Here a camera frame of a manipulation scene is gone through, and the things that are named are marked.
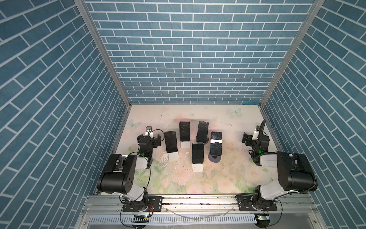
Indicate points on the white stand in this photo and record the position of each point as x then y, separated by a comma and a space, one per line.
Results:
173, 156
197, 167
185, 145

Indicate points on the white stand back middle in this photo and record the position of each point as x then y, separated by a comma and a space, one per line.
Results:
185, 145

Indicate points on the black phone on round stand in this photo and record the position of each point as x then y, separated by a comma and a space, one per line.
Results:
202, 131

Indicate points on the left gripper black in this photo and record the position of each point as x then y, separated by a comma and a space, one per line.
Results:
156, 142

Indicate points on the black phone teal edge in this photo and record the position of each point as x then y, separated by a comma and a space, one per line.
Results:
198, 153

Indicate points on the right controller board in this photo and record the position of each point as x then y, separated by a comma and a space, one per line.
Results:
262, 220

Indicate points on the left aluminium corner post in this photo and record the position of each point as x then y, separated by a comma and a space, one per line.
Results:
84, 11

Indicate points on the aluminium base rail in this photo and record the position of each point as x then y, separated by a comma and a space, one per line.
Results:
295, 211

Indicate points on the aluminium corner post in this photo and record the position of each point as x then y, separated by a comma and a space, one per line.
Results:
313, 11
84, 11

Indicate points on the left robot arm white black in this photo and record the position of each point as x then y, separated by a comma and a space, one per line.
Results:
119, 171

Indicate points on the left controller board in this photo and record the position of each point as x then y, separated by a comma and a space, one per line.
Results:
139, 222

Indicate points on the dark round phone stand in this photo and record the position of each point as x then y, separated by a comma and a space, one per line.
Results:
204, 142

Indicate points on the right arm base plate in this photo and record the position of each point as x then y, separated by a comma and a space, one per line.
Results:
248, 202

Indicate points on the right aluminium corner post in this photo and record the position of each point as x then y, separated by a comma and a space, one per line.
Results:
313, 11

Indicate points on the black phone cracked screen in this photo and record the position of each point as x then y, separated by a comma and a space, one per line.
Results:
216, 143

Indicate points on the white stand front middle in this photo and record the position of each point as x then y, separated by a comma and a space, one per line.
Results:
197, 167

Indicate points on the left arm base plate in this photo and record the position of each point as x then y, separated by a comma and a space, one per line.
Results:
153, 203

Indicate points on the white stand far left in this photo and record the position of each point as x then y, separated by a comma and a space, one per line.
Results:
173, 156

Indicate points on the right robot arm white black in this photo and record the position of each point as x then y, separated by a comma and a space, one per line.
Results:
294, 173

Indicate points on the black phone pink edge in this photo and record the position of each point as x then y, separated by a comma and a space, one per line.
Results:
184, 129

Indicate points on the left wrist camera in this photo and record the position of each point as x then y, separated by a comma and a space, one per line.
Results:
148, 131

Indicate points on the white vented cable duct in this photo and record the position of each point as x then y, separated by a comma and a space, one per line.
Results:
172, 220

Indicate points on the black phone far left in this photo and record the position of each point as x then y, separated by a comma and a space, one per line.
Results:
171, 142

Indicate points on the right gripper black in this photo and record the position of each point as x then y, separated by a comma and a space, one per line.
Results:
249, 139

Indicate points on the controller board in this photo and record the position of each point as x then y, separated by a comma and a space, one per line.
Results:
139, 222
262, 220

